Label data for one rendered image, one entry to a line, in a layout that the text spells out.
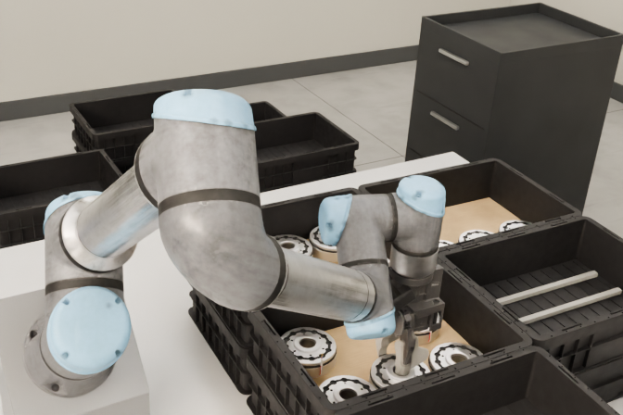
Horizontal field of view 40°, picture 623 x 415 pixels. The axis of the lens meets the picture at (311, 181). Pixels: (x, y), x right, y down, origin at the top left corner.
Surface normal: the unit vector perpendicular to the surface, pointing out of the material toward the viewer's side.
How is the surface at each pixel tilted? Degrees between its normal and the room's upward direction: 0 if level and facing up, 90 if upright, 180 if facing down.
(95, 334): 52
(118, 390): 45
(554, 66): 90
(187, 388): 0
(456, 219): 0
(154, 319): 0
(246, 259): 81
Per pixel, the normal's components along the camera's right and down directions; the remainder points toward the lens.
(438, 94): -0.87, 0.18
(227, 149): 0.47, -0.33
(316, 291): 0.81, 0.23
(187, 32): 0.50, 0.43
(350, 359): 0.06, -0.88
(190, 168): -0.21, -0.29
